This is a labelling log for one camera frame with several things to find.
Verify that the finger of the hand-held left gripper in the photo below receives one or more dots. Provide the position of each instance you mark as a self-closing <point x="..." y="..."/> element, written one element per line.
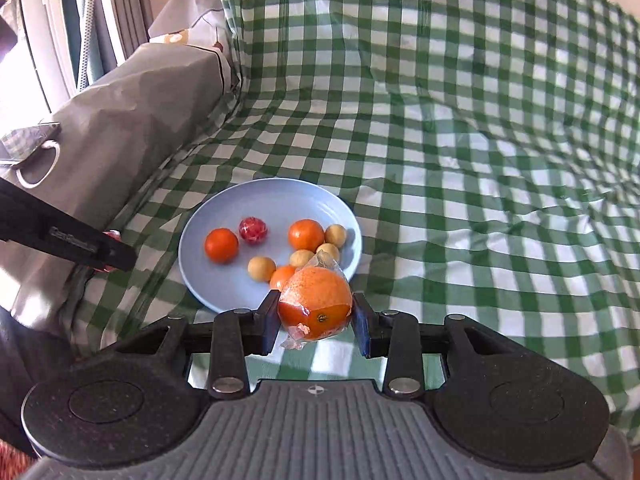
<point x="100" y="250"/>

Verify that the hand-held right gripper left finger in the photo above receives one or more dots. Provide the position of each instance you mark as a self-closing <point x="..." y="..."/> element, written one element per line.
<point x="270" y="312"/>

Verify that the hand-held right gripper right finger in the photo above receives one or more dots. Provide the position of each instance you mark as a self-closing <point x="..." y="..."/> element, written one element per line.
<point x="361" y="322"/>

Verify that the red lychee fruit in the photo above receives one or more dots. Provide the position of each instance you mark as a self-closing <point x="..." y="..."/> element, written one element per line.
<point x="253" y="230"/>
<point x="113" y="234"/>

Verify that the small orange tangerine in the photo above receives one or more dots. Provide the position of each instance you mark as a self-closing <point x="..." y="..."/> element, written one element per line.
<point x="281" y="276"/>

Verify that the tan longan fruit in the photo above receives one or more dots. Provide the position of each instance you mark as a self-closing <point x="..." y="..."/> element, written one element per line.
<point x="301" y="258"/>
<point x="262" y="268"/>
<point x="335" y="235"/>
<point x="327" y="251"/>

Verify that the plastic-wrapped orange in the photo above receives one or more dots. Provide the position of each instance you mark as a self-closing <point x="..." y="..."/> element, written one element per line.
<point x="315" y="300"/>

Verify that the light blue plate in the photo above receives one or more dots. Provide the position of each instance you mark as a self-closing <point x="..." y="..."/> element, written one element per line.
<point x="260" y="205"/>

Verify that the grey cloth cover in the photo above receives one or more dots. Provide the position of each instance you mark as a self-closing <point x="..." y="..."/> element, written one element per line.
<point x="135" y="120"/>

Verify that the dotted grey pole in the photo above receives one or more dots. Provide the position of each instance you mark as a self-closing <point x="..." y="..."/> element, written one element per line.
<point x="85" y="35"/>

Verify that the green checked cloth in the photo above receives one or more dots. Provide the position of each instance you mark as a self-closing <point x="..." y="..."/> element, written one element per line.
<point x="450" y="135"/>

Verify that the grey curtain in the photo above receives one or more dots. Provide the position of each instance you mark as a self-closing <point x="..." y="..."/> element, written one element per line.
<point x="127" y="5"/>

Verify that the pale printed sheet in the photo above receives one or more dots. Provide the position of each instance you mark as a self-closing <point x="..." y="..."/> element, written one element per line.
<point x="192" y="10"/>

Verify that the white window frame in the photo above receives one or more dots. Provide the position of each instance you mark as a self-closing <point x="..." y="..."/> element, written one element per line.
<point x="50" y="25"/>

